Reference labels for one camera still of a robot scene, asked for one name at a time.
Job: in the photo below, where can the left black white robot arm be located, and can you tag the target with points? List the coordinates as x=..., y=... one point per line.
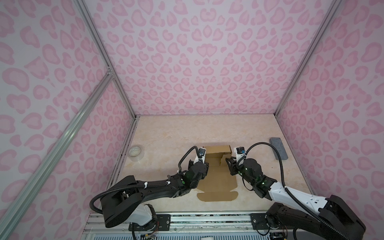
x=125, y=199

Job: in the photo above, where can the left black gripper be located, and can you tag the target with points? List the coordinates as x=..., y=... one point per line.
x=206, y=165

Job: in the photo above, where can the corner aluminium post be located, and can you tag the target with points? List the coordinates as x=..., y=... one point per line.
x=323, y=27
x=91, y=26

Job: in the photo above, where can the left corner aluminium post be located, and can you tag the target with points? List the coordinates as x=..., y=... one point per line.
x=91, y=26

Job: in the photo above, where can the right corner aluminium post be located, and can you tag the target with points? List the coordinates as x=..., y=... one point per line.
x=323, y=27

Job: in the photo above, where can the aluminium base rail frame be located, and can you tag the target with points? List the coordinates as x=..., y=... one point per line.
x=219, y=225

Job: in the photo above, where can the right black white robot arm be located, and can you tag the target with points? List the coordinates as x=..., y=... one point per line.
x=330, y=218

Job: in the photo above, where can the grey felt case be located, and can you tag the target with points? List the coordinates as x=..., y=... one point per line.
x=279, y=146

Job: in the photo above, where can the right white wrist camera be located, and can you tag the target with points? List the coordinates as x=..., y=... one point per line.
x=240, y=153

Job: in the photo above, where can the clear tape roll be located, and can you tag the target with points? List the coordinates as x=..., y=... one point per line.
x=136, y=153

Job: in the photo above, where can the left diagonal aluminium strut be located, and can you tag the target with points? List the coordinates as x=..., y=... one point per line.
x=20, y=205

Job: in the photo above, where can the brown cardboard box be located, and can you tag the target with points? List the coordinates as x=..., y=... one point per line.
x=219, y=185

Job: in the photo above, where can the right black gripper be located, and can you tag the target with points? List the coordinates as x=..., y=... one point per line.
x=233, y=165

